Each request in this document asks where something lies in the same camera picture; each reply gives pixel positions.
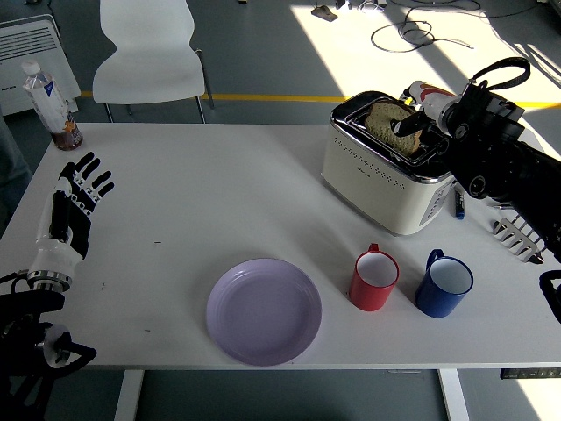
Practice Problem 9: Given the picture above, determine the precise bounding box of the clear plastic drink bottle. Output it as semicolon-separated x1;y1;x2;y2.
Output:
20;60;84;153

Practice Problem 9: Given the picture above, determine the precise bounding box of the white plastic chair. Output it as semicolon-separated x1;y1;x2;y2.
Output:
91;0;216;125

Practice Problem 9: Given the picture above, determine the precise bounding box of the black table control panel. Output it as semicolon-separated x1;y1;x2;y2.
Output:
500;367;561;381

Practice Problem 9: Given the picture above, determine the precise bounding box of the purple round plate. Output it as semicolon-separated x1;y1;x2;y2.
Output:
205;257;323;367

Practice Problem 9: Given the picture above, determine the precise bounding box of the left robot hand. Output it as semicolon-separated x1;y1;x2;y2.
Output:
28;151;116;279

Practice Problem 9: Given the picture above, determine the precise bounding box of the silver metal toast rack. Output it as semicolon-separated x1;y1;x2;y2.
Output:
490;214;549;264

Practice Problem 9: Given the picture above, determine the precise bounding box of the white panel heater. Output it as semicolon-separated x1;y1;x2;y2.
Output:
0;14;82;118

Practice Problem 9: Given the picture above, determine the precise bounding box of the blue marker pen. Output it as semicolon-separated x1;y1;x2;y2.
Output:
452;183;466;220

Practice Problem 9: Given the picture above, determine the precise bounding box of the brown bread slice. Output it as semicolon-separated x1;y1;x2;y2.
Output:
364;101;425;155

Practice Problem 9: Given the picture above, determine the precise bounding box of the black floor cable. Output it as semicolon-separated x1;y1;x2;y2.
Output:
370;6;474;54

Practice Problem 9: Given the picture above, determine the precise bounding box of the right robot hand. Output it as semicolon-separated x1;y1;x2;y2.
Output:
391;80;459;137

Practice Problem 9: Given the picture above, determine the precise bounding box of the cream and chrome toaster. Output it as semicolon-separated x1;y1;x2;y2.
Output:
320;90;459;237

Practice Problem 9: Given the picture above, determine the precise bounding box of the red enamel mug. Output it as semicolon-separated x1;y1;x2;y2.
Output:
348;243;401;313

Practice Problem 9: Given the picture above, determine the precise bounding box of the white table leg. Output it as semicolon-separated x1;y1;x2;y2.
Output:
114;370;146;421
437;368;471;421

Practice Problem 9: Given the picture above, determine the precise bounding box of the blue enamel mug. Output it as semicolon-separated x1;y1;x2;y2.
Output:
414;248;474;318

